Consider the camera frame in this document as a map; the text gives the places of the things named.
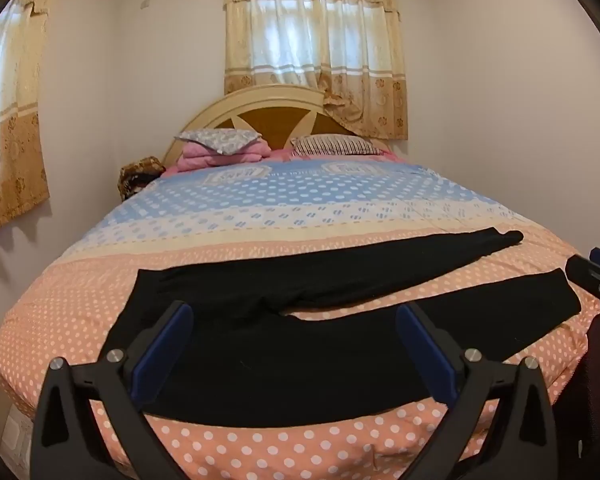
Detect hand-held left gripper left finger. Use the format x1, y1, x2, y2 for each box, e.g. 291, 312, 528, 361
29, 301, 196, 480

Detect brown patterned bag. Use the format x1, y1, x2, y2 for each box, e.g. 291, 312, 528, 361
117, 156, 167, 202

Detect black pants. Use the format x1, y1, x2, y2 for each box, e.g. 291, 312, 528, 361
102, 227, 582, 428

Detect cream wooden headboard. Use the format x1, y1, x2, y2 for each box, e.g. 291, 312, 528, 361
161, 85, 361, 168

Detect person's dark clothing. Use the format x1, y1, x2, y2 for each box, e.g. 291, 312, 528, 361
552, 305, 600, 480

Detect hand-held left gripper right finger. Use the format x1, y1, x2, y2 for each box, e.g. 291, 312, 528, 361
396, 302, 561, 480

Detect grey patterned pillow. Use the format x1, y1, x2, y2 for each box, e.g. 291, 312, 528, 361
174, 128, 263, 156

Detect beige floral window curtain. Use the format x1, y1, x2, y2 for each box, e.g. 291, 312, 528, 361
223, 0, 410, 141
0, 0, 66, 243

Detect polka dot bedspread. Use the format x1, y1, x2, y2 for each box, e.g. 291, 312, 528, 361
0, 152, 600, 480

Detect cream bed base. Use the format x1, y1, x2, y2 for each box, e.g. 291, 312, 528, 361
0, 387, 36, 463

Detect folded pink blanket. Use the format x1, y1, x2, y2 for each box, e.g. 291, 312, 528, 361
176, 140, 272, 173

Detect striped pillow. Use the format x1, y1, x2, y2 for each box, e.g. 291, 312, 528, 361
290, 134, 388, 157

